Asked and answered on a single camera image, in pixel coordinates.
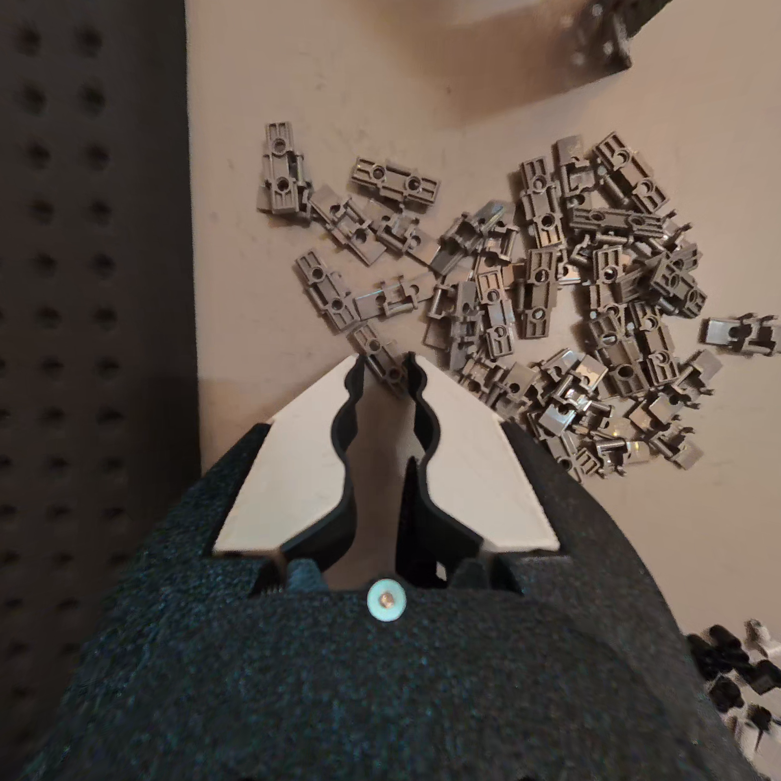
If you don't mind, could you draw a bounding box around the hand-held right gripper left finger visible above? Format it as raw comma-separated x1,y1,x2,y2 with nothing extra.
211,353,367,560

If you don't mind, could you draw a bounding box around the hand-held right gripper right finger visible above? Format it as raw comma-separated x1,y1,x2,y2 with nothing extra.
404,352,561,555

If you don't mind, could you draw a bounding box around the pile of grey track pieces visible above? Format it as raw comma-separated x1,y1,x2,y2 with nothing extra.
258,120,725,484

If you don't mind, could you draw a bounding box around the grey toy track chain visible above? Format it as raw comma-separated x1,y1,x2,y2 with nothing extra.
563,0,635,90

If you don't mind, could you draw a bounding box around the grey desk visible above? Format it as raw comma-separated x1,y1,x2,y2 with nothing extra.
183,0,781,641

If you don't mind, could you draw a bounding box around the heap of blue black bricks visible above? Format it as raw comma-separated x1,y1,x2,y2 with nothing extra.
685,618,781,771

